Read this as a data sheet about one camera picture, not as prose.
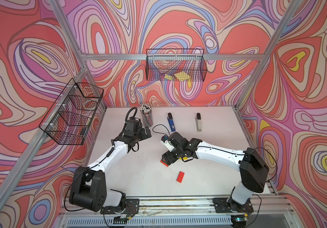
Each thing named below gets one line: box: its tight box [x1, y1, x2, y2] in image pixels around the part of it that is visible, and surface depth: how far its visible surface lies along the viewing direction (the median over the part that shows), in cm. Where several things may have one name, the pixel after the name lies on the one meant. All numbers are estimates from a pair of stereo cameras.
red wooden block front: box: [176, 171, 185, 184], surface depth 85 cm
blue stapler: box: [167, 112, 176, 133], surface depth 110 cm
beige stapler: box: [195, 112, 202, 133], surface depth 107 cm
